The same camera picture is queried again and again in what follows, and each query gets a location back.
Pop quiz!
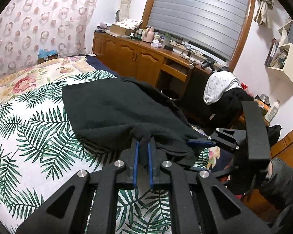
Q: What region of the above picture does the black Superman t-shirt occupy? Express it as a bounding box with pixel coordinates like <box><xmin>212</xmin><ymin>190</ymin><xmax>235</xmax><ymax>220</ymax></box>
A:
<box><xmin>62</xmin><ymin>77</ymin><xmax>203</xmax><ymax>168</ymax></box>

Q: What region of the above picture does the person's right hand grey sleeve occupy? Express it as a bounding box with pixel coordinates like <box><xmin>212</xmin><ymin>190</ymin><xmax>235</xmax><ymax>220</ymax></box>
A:
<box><xmin>258</xmin><ymin>158</ymin><xmax>293</xmax><ymax>210</ymax></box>

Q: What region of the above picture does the white lotion bottle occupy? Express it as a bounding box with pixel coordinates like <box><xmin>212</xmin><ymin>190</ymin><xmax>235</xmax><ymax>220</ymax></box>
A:
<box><xmin>264</xmin><ymin>99</ymin><xmax>280</xmax><ymax>123</ymax></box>

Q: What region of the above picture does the floral leaf bed sheet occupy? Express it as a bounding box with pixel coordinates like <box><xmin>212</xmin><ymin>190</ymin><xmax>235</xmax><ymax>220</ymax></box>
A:
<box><xmin>0</xmin><ymin>55</ymin><xmax>226</xmax><ymax>234</ymax></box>

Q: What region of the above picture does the wooden sideboard cabinet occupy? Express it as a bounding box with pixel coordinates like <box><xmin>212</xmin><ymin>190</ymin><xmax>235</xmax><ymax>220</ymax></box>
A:
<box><xmin>92</xmin><ymin>32</ymin><xmax>211</xmax><ymax>99</ymax></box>

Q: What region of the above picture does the pink thermos jug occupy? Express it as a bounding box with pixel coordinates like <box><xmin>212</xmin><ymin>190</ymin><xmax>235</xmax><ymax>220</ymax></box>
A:
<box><xmin>143</xmin><ymin>27</ymin><xmax>155</xmax><ymax>43</ymax></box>

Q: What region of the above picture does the grey window roller blind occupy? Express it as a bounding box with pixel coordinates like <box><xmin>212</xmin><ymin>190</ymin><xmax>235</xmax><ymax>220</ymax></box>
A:
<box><xmin>147</xmin><ymin>0</ymin><xmax>249</xmax><ymax>60</ymax></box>

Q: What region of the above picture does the cardboard box with floral cloth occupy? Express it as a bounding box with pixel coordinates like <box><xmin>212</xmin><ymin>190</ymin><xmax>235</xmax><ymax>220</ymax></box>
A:
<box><xmin>109</xmin><ymin>19</ymin><xmax>143</xmax><ymax>36</ymax></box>

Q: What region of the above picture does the box with blue items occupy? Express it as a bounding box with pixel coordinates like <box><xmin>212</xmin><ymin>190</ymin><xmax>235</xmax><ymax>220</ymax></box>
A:
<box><xmin>37</xmin><ymin>49</ymin><xmax>58</xmax><ymax>64</ymax></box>

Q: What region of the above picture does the pink circle patterned curtain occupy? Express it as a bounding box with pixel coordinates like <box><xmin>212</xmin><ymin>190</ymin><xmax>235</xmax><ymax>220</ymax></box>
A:
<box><xmin>0</xmin><ymin>0</ymin><xmax>97</xmax><ymax>78</ymax></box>

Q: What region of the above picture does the white wall shelf cube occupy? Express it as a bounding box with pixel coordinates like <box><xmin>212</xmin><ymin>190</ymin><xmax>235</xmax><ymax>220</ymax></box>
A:
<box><xmin>265</xmin><ymin>21</ymin><xmax>293</xmax><ymax>86</ymax></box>

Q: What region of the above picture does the beige cloth hanging on wall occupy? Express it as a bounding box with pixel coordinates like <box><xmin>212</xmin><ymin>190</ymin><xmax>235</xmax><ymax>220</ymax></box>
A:
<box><xmin>253</xmin><ymin>0</ymin><xmax>275</xmax><ymax>29</ymax></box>

